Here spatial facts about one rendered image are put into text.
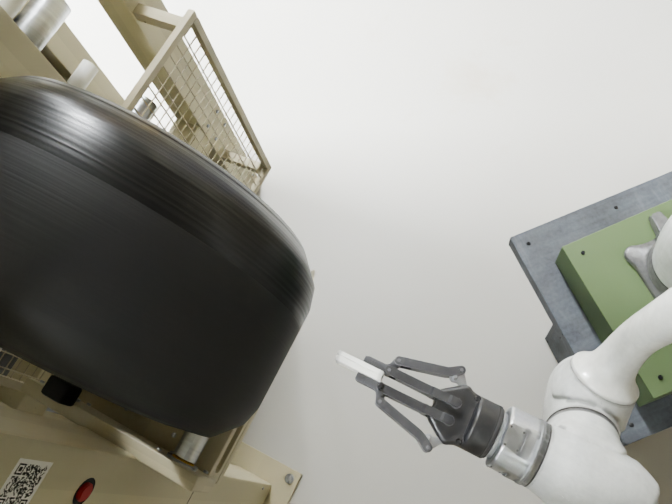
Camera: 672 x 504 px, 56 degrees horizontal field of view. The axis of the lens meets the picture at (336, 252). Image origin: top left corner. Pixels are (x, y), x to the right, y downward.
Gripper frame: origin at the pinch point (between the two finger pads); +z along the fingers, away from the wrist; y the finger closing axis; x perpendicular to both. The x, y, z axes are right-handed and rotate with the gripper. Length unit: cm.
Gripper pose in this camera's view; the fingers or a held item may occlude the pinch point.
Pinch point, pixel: (359, 367)
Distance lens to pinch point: 89.5
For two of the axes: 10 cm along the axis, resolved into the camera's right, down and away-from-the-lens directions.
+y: -4.5, 8.5, -2.9
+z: -8.9, -4.1, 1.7
